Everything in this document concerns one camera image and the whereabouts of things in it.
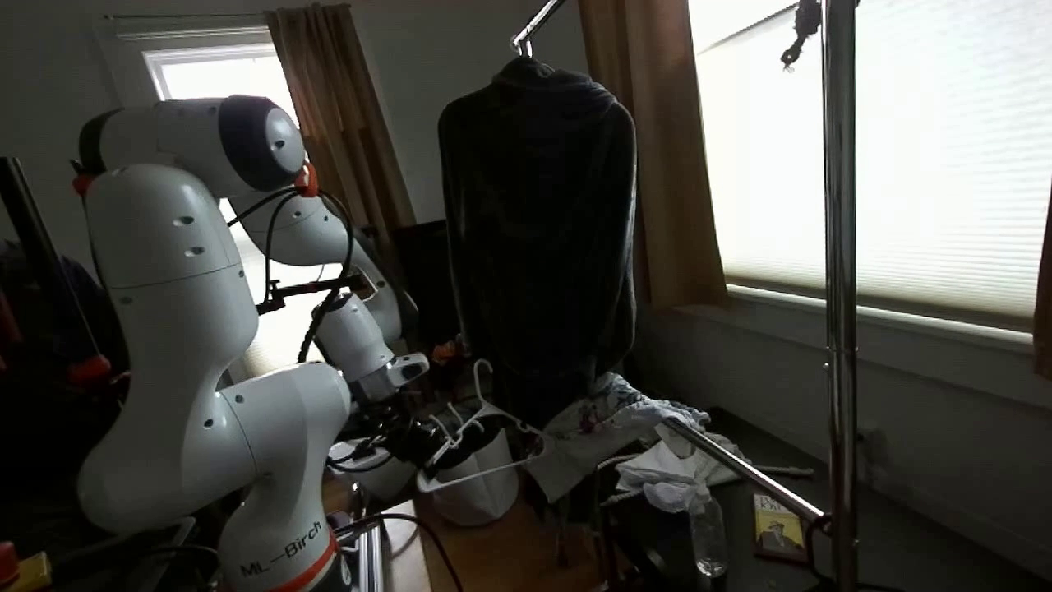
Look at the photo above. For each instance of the white plastic clothes hanger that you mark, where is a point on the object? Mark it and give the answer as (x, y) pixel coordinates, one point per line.
(484, 443)

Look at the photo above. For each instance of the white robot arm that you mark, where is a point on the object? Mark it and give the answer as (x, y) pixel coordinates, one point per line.
(163, 191)

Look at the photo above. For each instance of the dark hanging garment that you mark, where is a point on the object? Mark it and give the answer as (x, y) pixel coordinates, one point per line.
(540, 183)

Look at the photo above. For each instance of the left brown curtain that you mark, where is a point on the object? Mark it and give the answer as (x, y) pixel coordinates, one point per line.
(339, 117)

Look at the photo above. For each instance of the metal clothes rack pole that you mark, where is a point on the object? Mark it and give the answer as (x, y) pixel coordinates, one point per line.
(839, 276)

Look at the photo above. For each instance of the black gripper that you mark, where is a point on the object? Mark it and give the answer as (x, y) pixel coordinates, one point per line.
(411, 436)

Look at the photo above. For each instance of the patterned white cloth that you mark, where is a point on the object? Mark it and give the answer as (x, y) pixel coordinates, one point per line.
(633, 433)

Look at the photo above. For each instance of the left bright window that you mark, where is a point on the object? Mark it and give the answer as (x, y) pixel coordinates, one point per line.
(217, 75)

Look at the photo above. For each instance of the top metal rack rail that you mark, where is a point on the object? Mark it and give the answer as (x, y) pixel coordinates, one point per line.
(522, 41)

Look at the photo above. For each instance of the metal rack rail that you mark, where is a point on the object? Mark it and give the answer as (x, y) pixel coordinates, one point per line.
(747, 472)
(522, 41)

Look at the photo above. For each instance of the lower metal rack rail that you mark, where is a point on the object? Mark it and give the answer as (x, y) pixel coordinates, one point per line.
(747, 472)

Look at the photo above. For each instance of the brown curtain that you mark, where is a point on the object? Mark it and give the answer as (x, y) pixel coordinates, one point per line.
(642, 49)
(339, 117)

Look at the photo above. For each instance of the white window blind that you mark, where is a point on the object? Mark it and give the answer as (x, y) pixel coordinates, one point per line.
(955, 149)

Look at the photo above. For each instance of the black tripod stand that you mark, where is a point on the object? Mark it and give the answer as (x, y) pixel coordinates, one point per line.
(54, 370)

